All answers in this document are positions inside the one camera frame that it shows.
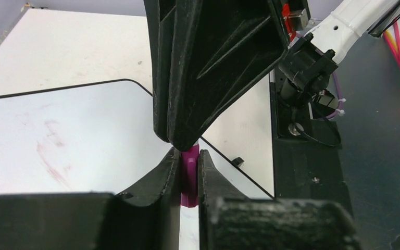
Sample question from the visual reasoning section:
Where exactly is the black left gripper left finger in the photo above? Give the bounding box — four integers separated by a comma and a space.
0, 148, 182, 249

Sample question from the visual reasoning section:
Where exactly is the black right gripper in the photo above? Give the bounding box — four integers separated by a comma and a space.
167, 0, 338, 151

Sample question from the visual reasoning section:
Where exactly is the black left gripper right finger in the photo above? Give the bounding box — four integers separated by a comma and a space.
197, 149, 362, 249

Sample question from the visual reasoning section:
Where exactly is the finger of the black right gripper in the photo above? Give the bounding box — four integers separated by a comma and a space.
144, 0, 176, 142

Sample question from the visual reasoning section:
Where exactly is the magenta marker cap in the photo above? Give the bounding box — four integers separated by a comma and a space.
181, 142, 199, 208

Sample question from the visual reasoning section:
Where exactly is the black framed whiteboard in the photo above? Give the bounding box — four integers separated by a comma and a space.
0, 78, 275, 250

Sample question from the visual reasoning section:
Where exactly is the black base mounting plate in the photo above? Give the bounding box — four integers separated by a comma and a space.
270, 36, 400, 249

